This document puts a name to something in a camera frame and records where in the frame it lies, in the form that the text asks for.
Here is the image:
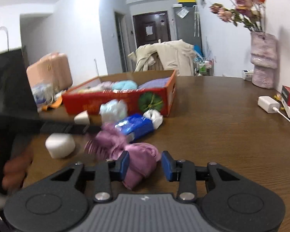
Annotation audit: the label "white storage cart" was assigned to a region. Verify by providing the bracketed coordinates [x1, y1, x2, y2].
[193, 45, 214, 76]

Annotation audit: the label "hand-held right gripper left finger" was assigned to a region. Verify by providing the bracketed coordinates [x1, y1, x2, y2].
[51, 150, 130, 203]

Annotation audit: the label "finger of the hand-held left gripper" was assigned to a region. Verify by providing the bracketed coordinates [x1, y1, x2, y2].
[39, 121, 103, 136]

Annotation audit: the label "person's left hand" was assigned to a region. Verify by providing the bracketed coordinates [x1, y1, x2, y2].
[1, 147, 34, 192]

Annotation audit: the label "pink satin scrunchie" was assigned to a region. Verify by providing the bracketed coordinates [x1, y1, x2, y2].
[84, 123, 128, 161]

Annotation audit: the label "white cone-shaped object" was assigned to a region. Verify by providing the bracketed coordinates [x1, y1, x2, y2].
[74, 110, 90, 125]

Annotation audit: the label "beige coat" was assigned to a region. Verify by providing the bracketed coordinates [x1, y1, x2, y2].
[128, 39, 196, 76]

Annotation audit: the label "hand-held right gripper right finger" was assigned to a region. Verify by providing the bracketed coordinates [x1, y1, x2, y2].
[161, 150, 240, 203]

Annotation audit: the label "dried pink roses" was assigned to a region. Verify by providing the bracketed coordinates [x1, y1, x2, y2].
[209, 0, 266, 32]

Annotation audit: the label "blue tissue pack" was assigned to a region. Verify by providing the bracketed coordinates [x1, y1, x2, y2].
[114, 113, 156, 142]

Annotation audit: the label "lavender fluffy headband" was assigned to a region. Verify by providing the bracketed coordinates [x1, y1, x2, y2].
[97, 82, 114, 92]

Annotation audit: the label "black paper bag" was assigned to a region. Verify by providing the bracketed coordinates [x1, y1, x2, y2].
[0, 26, 39, 116]

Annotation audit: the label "white blue fluffy cloth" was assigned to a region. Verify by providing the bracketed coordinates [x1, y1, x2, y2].
[99, 99, 128, 124]

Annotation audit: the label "red cardboard box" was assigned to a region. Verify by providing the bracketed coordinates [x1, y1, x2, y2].
[62, 70, 177, 117]

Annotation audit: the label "white charger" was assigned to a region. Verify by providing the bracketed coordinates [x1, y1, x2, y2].
[257, 96, 280, 113]

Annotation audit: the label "pink suitcase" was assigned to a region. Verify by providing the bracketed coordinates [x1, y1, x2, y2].
[26, 52, 73, 93]

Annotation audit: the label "purple towel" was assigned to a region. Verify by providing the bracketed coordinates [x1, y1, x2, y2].
[138, 77, 171, 89]

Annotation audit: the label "white charger cable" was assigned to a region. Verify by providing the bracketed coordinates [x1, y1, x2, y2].
[274, 107, 290, 133]

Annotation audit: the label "grey interior door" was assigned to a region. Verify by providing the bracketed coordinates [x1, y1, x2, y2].
[114, 11, 128, 73]

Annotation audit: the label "pink textured vase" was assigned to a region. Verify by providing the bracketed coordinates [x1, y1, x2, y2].
[250, 31, 278, 89]

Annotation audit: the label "crumpled white plastic bag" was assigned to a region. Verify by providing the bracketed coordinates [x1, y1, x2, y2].
[142, 109, 164, 129]

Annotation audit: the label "dark brown entrance door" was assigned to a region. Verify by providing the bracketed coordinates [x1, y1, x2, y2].
[132, 11, 171, 49]

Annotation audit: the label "grey refrigerator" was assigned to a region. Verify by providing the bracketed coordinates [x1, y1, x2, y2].
[173, 3, 203, 46]

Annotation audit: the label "white foam cylinder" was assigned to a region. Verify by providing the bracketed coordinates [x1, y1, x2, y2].
[45, 133, 76, 159]

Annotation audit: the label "clear plastic bag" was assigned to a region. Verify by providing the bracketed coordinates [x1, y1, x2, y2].
[31, 80, 62, 107]

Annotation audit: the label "small white box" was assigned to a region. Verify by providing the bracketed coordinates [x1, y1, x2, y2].
[242, 69, 254, 81]

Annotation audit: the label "pink cloth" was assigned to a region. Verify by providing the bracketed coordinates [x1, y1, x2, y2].
[121, 142, 160, 190]

